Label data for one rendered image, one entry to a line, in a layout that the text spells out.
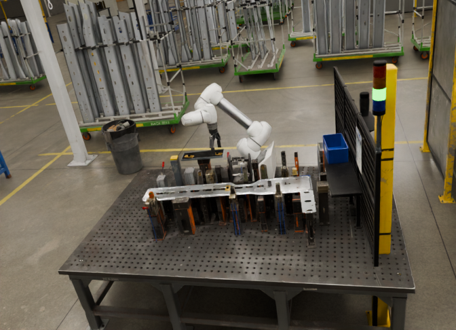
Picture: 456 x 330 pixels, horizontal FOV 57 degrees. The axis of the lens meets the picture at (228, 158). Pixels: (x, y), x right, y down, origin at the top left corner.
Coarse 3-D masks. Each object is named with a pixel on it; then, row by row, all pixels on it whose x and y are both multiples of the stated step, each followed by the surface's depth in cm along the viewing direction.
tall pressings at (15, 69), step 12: (12, 24) 1118; (24, 24) 1136; (0, 36) 1142; (24, 36) 1149; (12, 48) 1148; (36, 48) 1179; (0, 60) 1177; (12, 60) 1191; (36, 60) 1174; (12, 72) 1177; (24, 72) 1194; (36, 72) 1182
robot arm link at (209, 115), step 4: (208, 104) 339; (204, 108) 338; (208, 108) 337; (212, 108) 338; (204, 112) 338; (208, 112) 337; (212, 112) 338; (204, 116) 338; (208, 116) 338; (212, 116) 339; (216, 116) 343; (204, 120) 339; (208, 120) 340; (212, 120) 341; (216, 120) 345
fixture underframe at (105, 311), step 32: (160, 288) 315; (192, 288) 356; (256, 288) 290; (288, 288) 284; (96, 320) 350; (160, 320) 331; (192, 320) 322; (224, 320) 315; (256, 320) 310; (288, 320) 299
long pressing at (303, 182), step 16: (304, 176) 336; (160, 192) 347; (176, 192) 343; (192, 192) 339; (208, 192) 335; (224, 192) 332; (240, 192) 328; (256, 192) 325; (272, 192) 322; (288, 192) 319
